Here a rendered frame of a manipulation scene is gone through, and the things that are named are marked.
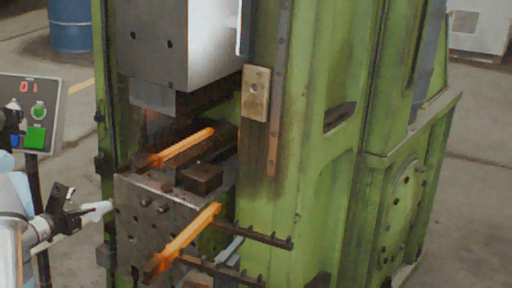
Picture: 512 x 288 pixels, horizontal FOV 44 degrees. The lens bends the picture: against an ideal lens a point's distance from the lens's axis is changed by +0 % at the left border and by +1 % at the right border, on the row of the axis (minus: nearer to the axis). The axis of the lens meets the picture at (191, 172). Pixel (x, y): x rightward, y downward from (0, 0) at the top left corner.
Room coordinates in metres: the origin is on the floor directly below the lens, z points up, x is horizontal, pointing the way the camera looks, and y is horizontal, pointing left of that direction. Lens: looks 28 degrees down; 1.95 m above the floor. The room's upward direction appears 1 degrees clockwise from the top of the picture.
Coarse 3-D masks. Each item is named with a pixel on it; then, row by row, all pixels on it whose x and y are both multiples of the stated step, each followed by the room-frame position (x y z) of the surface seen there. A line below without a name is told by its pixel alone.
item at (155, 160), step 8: (208, 128) 2.16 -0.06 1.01; (192, 136) 2.08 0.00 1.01; (200, 136) 2.08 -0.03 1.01; (176, 144) 2.01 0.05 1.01; (184, 144) 2.01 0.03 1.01; (160, 152) 1.94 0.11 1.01; (168, 152) 1.94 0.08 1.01; (144, 160) 1.87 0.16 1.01; (152, 160) 1.87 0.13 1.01; (160, 160) 1.89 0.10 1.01; (144, 168) 1.85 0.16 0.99; (152, 168) 1.86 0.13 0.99
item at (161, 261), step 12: (216, 204) 1.69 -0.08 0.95; (204, 216) 1.62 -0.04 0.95; (192, 228) 1.55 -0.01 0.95; (180, 240) 1.49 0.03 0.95; (156, 252) 1.41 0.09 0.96; (168, 252) 1.43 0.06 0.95; (156, 264) 1.35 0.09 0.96; (168, 264) 1.39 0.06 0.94; (144, 276) 1.32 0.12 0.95; (156, 276) 1.35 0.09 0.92
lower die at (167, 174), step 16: (192, 128) 2.20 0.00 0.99; (224, 128) 2.18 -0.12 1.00; (160, 144) 2.07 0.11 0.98; (192, 144) 2.03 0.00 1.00; (208, 144) 2.05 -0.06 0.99; (224, 144) 2.10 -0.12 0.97; (176, 160) 1.92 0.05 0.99; (192, 160) 1.94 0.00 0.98; (160, 176) 1.90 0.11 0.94; (176, 176) 1.87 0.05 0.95
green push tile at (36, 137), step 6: (30, 132) 2.05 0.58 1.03; (36, 132) 2.05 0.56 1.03; (42, 132) 2.05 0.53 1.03; (30, 138) 2.04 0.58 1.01; (36, 138) 2.04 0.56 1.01; (42, 138) 2.03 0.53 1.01; (24, 144) 2.03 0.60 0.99; (30, 144) 2.03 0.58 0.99; (36, 144) 2.03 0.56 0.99; (42, 144) 2.02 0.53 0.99
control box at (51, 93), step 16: (0, 80) 2.17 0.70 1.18; (16, 80) 2.16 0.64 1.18; (32, 80) 2.15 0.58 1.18; (48, 80) 2.15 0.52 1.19; (64, 80) 2.16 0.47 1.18; (0, 96) 2.14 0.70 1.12; (16, 96) 2.13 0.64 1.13; (32, 96) 2.13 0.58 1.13; (48, 96) 2.12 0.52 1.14; (64, 96) 2.15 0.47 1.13; (48, 112) 2.09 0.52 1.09; (64, 112) 2.14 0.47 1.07; (48, 128) 2.06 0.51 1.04; (48, 144) 2.03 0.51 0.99
